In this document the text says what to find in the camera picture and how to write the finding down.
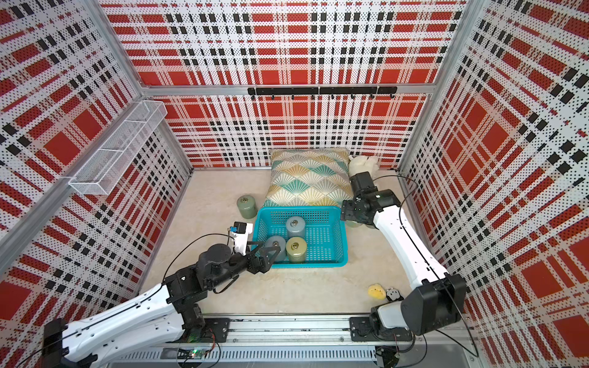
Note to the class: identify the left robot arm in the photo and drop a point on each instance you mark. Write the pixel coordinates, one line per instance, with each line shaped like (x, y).
(163, 314)

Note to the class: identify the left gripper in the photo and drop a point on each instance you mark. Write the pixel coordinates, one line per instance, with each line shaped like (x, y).
(264, 265)

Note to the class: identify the fan pattern pillow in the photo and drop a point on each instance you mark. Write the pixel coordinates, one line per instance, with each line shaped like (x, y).
(309, 178)

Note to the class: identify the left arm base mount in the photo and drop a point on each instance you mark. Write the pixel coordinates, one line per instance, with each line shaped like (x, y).
(214, 330)

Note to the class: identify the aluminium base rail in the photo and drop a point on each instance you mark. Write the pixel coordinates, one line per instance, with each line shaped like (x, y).
(285, 330)

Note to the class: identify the white plush bear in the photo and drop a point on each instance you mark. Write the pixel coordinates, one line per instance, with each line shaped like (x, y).
(361, 164)

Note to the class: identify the green circuit board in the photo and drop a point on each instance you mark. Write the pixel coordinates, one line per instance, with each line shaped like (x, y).
(192, 354)

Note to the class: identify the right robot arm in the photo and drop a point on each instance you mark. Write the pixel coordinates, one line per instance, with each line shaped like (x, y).
(437, 296)

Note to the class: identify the yellow plush toy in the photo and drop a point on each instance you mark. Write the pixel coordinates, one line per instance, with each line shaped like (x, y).
(376, 291)

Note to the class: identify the dark green tea canister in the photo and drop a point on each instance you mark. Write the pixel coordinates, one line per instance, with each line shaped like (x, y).
(247, 206)

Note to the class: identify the light blue tea canister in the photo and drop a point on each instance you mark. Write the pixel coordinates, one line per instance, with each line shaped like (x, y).
(296, 227)

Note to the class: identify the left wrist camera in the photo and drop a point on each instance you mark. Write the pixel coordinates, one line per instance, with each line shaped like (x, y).
(240, 232)

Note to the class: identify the teal plastic basket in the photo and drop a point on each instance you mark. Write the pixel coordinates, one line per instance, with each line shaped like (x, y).
(325, 234)

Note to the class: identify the blue grey tea canister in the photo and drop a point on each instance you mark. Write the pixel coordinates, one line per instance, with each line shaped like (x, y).
(276, 246)

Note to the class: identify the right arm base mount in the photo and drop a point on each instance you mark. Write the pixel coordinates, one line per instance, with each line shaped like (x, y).
(369, 329)

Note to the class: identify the black hook rail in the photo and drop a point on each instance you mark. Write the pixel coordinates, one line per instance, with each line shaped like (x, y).
(315, 91)

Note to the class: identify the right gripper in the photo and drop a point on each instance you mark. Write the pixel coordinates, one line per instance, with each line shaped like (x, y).
(347, 209)

